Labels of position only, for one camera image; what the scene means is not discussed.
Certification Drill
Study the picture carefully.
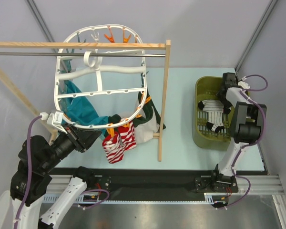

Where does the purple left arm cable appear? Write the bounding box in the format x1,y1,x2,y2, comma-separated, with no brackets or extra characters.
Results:
13,115,42,229

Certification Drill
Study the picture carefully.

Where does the red white striped sock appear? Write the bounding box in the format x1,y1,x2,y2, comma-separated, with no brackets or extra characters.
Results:
118,122,137,151

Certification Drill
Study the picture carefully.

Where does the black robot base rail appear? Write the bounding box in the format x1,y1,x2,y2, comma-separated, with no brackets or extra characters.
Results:
57,167,239,201

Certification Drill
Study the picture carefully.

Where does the teal blue garment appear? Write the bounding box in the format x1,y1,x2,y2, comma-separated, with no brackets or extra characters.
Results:
59,80,109,129

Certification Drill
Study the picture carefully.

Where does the teal clothes peg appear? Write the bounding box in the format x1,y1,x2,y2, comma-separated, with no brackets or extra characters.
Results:
76,32,87,43

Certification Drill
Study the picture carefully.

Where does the wooden clothes rack frame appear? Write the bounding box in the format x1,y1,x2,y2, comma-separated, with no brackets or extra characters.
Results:
0,40,171,162

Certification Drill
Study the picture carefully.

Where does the red white santa sock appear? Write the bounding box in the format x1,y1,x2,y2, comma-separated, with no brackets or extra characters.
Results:
102,135,124,164

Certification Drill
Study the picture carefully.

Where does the white pinstriped black-toe sock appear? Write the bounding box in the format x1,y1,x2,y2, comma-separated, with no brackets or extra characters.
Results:
206,111,225,133
197,100,231,115

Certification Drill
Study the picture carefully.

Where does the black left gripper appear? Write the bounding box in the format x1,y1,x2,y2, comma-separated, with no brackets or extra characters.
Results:
42,121,102,170

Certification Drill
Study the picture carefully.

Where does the metal hanging rod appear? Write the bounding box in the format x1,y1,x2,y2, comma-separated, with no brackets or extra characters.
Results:
0,52,165,58

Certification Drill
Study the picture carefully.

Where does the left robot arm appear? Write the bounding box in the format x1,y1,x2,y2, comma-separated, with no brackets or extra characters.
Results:
10,124,101,229

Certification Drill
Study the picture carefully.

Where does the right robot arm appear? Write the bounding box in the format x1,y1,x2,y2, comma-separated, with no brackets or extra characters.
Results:
210,73,268,192

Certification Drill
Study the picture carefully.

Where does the white plastic clip hanger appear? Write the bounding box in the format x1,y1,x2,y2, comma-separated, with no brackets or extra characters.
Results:
54,24,148,129

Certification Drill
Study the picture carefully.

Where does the white clothes peg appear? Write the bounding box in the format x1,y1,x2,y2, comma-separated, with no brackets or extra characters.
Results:
91,30,100,42

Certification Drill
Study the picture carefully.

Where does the green and white garment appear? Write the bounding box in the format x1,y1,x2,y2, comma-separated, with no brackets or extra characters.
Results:
108,90,167,145

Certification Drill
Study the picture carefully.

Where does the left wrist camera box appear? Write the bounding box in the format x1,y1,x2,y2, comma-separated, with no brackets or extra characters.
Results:
40,111,67,133

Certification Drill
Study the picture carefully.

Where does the olive green plastic basket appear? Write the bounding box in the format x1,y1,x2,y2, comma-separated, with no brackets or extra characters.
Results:
193,73,238,151

